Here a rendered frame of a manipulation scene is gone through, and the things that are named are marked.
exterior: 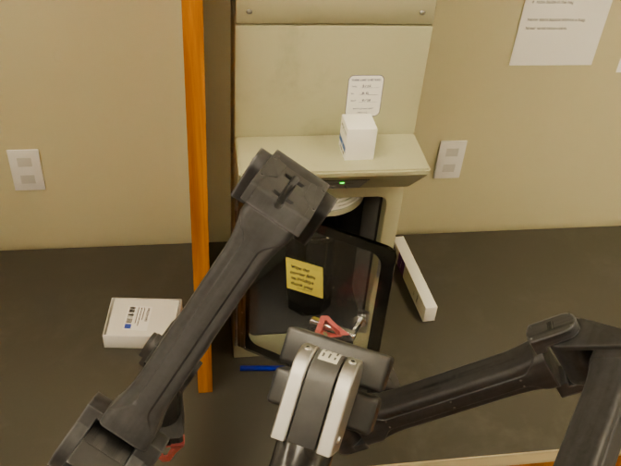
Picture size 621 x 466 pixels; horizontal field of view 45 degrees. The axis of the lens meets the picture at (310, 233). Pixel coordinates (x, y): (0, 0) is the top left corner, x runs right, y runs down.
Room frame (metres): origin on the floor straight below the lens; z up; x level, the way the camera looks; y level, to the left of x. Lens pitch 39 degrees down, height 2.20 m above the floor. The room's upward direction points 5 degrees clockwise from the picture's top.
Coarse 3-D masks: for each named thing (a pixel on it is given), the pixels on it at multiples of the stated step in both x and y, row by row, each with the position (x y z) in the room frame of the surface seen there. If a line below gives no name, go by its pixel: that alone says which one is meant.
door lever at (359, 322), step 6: (312, 318) 0.97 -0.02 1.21; (318, 318) 0.97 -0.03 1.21; (354, 318) 0.99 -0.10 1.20; (360, 318) 0.98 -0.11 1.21; (312, 324) 0.97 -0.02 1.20; (324, 324) 0.96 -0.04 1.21; (354, 324) 0.97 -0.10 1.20; (360, 324) 0.97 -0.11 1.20; (324, 330) 0.96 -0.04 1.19; (330, 330) 0.95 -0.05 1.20; (348, 330) 0.95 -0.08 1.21; (354, 330) 0.95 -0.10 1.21; (354, 336) 0.94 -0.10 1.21
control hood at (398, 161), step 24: (240, 144) 1.07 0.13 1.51; (264, 144) 1.08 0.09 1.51; (288, 144) 1.08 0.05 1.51; (312, 144) 1.09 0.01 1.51; (336, 144) 1.10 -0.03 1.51; (384, 144) 1.11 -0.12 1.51; (408, 144) 1.12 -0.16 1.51; (240, 168) 1.00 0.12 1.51; (312, 168) 1.02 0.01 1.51; (336, 168) 1.02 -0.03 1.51; (360, 168) 1.03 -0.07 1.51; (384, 168) 1.04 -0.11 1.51; (408, 168) 1.04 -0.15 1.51
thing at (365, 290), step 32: (288, 256) 1.04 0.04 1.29; (320, 256) 1.02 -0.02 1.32; (352, 256) 1.00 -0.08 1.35; (384, 256) 0.98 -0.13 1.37; (256, 288) 1.07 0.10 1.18; (288, 288) 1.04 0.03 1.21; (352, 288) 0.99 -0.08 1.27; (384, 288) 0.97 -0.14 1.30; (256, 320) 1.07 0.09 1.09; (288, 320) 1.04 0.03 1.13; (352, 320) 0.99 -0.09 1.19; (384, 320) 0.97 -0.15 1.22; (256, 352) 1.07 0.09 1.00
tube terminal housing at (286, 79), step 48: (240, 48) 1.10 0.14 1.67; (288, 48) 1.11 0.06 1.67; (336, 48) 1.13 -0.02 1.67; (384, 48) 1.14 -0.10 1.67; (240, 96) 1.10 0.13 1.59; (288, 96) 1.11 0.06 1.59; (336, 96) 1.13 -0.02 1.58; (384, 96) 1.15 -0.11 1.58; (336, 192) 1.13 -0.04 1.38; (384, 192) 1.15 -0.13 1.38; (384, 240) 1.15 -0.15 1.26
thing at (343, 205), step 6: (336, 198) 1.16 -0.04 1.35; (342, 198) 1.17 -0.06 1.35; (348, 198) 1.17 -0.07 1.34; (354, 198) 1.18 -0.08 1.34; (360, 198) 1.20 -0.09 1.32; (336, 204) 1.16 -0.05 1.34; (342, 204) 1.16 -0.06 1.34; (348, 204) 1.17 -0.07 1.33; (354, 204) 1.18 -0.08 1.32; (336, 210) 1.15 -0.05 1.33; (342, 210) 1.16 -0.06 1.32; (348, 210) 1.16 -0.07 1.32
